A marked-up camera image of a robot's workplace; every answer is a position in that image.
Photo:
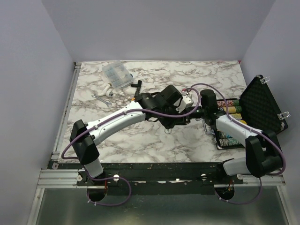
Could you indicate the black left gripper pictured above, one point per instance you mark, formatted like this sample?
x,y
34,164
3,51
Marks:
x,y
168,123

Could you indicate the white poker chip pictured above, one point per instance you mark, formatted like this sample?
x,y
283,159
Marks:
x,y
168,131

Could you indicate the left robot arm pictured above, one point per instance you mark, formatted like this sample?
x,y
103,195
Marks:
x,y
165,106

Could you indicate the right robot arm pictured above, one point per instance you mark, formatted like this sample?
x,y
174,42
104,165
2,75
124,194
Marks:
x,y
263,155

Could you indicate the blue texas holdem card deck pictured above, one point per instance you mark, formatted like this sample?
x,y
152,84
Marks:
x,y
236,116

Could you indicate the red poker chip row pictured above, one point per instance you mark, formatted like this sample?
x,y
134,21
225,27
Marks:
x,y
229,103

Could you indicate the yellow poker chip row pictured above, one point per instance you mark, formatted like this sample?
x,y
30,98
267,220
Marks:
x,y
233,109

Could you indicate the green poker chip row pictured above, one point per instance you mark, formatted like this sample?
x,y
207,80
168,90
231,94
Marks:
x,y
223,135

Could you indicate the grey poker chip row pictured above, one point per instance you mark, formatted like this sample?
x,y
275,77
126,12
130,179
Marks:
x,y
226,142

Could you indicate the black T-shaped pipe fitting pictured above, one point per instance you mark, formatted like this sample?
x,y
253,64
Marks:
x,y
137,86

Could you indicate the black poker case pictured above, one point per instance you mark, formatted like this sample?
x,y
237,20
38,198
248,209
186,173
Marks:
x,y
259,107

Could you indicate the white plastic faucet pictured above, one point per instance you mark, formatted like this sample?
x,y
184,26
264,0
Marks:
x,y
107,91

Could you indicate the clear screw organizer box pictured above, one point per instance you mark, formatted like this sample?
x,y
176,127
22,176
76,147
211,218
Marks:
x,y
117,74

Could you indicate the silver open-end wrench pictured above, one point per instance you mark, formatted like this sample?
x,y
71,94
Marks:
x,y
108,104

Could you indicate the chrome case handle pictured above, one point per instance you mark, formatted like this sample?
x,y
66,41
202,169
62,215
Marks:
x,y
208,130

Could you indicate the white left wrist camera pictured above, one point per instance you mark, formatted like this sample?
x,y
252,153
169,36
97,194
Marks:
x,y
183,103

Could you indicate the black mounting rail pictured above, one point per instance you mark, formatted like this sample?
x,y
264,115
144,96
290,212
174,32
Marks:
x,y
158,179

